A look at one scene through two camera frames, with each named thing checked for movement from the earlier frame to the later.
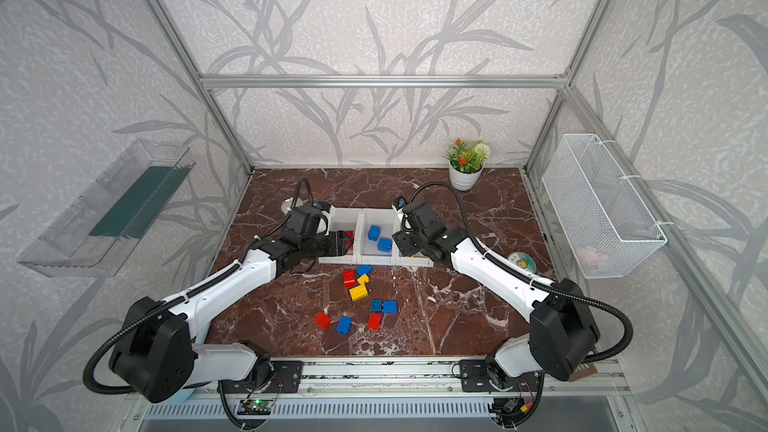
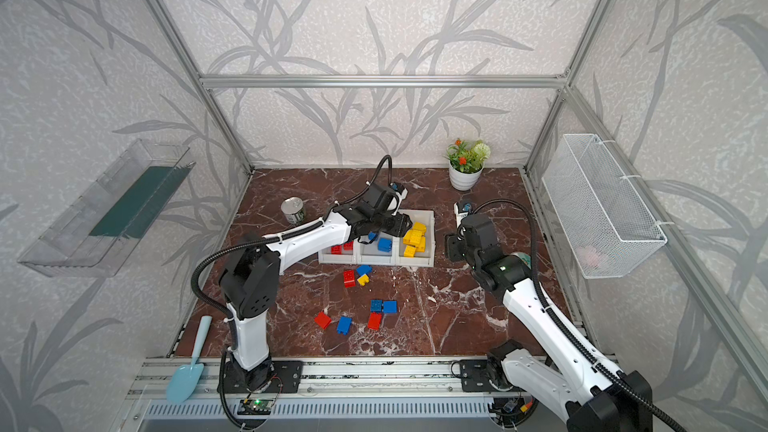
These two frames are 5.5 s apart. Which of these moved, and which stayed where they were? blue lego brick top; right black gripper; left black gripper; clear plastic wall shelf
Moved: right black gripper; left black gripper
Stayed: clear plastic wall shelf; blue lego brick top
